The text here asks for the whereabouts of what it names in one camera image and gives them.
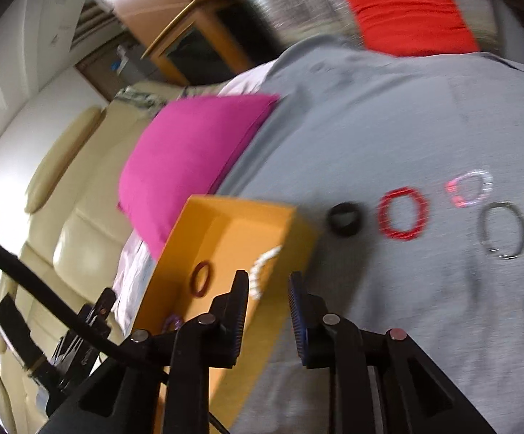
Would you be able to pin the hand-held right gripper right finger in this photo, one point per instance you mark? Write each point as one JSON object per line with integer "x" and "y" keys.
{"x": 296, "y": 314}

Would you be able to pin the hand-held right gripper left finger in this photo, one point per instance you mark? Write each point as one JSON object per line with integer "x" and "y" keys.
{"x": 239, "y": 309}

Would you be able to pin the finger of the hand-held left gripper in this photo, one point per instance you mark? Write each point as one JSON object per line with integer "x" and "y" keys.
{"x": 95, "y": 311}

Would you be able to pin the orange cardboard box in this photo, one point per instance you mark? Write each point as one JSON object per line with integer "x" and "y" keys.
{"x": 219, "y": 235}

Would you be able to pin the dark red bangle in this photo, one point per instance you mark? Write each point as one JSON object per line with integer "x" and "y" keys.
{"x": 193, "y": 280}

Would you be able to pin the black bangle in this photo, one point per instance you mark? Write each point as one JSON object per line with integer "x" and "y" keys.
{"x": 334, "y": 227}

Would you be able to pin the beige leather sofa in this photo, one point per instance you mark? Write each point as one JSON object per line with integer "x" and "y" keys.
{"x": 63, "y": 181}

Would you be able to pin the magenta pillow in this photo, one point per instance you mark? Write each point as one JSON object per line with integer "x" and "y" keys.
{"x": 189, "y": 158}

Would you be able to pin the silver bangle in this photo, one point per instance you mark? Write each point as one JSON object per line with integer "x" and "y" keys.
{"x": 481, "y": 230}

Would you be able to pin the grey blanket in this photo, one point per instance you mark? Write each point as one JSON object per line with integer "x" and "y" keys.
{"x": 379, "y": 122}

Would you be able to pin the patterned cloth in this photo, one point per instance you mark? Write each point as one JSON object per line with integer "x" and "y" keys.
{"x": 144, "y": 97}

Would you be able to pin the grey woven mat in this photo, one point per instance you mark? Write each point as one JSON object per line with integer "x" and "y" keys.
{"x": 298, "y": 0}

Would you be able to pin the red pillow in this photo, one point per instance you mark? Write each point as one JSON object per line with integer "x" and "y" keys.
{"x": 406, "y": 13}

